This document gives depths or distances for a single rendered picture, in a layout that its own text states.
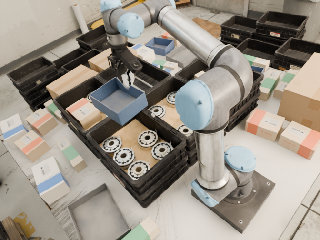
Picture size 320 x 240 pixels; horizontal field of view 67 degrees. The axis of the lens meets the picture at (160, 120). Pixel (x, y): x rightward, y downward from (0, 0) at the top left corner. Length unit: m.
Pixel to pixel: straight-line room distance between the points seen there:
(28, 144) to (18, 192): 0.98
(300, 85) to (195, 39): 0.81
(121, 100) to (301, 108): 0.91
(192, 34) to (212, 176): 0.46
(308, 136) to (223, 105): 0.81
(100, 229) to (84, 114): 0.58
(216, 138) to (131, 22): 0.44
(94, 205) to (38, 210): 1.10
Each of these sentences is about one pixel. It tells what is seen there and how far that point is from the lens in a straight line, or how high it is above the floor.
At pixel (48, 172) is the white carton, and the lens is 1.36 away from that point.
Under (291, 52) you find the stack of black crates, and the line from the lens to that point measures 2.51.
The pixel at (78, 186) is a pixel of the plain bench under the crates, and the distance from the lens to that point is 1.35.
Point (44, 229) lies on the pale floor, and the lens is 2.20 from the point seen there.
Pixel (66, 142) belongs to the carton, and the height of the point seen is 0.76.
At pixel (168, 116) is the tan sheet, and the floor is 0.83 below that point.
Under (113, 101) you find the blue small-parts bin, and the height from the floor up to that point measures 1.07.
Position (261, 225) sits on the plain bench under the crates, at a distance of 1.15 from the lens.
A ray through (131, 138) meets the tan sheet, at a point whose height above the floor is 0.83.
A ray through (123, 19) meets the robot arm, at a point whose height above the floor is 1.45.
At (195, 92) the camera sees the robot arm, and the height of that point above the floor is 1.39.
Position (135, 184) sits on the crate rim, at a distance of 0.98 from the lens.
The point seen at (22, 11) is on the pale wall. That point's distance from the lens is 4.27.
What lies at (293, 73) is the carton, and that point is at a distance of 1.77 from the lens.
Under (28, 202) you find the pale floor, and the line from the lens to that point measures 2.40.
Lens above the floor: 1.75
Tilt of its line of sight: 45 degrees down
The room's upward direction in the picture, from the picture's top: 12 degrees counter-clockwise
